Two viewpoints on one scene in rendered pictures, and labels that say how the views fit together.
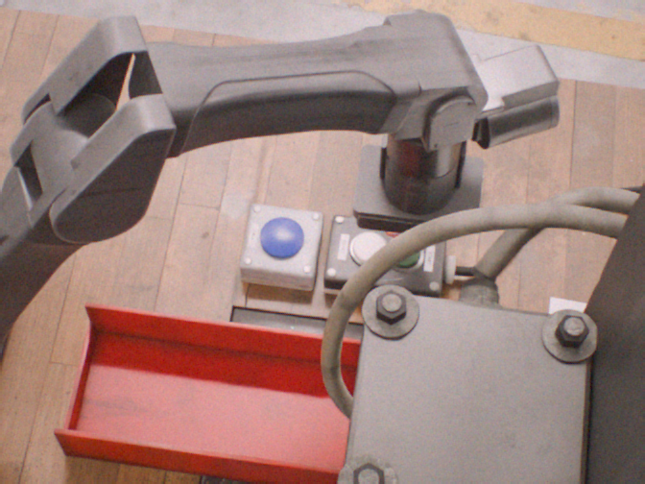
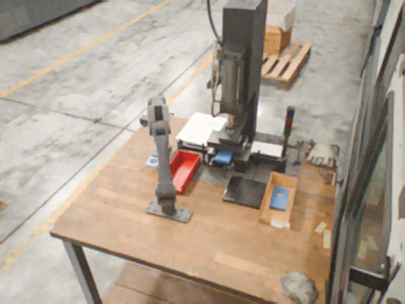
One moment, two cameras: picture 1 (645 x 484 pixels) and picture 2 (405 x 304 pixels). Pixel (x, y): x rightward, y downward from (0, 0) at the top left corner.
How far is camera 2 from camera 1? 1.30 m
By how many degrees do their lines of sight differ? 50
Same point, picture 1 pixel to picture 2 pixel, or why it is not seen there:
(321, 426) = (188, 164)
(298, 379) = (178, 166)
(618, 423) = (240, 32)
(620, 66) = not seen: hidden behind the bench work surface
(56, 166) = (163, 124)
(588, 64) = not seen: hidden behind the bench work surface
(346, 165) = (140, 156)
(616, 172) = not seen: hidden behind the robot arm
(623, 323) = (232, 31)
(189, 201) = (137, 175)
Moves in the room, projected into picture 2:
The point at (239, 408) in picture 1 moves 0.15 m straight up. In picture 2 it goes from (181, 173) to (179, 149)
